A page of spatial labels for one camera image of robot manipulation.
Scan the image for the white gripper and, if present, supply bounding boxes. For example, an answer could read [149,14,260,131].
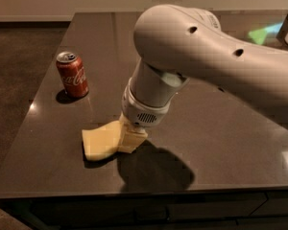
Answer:
[118,80,170,153]

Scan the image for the yellow sponge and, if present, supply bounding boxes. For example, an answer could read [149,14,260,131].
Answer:
[82,121,121,161]

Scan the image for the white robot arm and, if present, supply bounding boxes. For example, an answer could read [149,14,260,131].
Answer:
[119,5,288,153]

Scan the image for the red Coca-Cola can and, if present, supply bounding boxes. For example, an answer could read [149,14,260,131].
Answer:
[56,51,88,99]

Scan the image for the dark cabinet drawers under counter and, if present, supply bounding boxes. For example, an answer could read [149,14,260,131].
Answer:
[0,191,288,230]

